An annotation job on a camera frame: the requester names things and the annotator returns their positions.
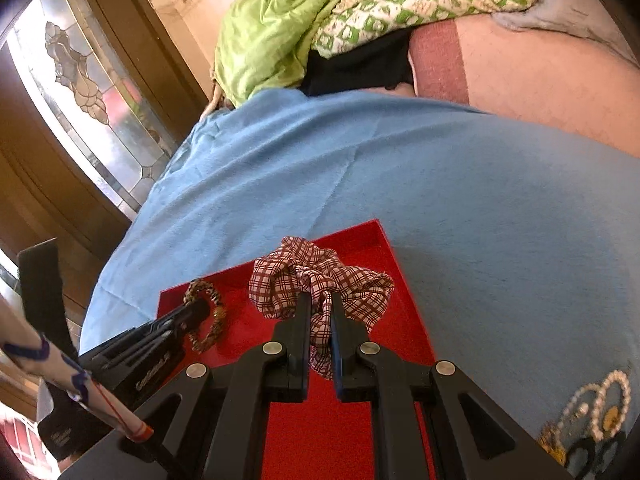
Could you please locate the red jewelry tray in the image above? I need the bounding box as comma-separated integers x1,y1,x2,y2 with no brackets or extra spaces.
155,219,440,480

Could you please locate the stained glass door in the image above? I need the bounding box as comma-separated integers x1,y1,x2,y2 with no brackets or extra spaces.
8,0,177,219

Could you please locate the pink pearl bracelet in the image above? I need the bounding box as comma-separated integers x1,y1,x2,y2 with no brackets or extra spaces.
589,369,633,442

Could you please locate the red plaid scrunchie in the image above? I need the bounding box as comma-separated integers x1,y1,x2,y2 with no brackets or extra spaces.
248,236,395,379

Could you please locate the green quilted comforter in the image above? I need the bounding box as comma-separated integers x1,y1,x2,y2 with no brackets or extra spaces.
213,0,536,106

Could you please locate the pink bolster cushion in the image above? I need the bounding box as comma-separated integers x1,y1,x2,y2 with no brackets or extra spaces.
409,15,639,156

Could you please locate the grey pillow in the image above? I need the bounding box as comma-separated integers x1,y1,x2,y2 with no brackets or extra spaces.
491,0,638,65

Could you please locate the black hair tie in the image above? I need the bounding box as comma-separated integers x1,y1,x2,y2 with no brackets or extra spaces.
564,431,626,480

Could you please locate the brown beaded bracelet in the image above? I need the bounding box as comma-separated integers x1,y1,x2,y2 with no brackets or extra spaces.
182,277,228,354

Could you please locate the blue bed blanket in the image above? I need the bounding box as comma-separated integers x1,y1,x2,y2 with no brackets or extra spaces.
80,90,639,479

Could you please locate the black folded cloth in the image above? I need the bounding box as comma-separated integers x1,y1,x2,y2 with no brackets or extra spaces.
299,28,413,96

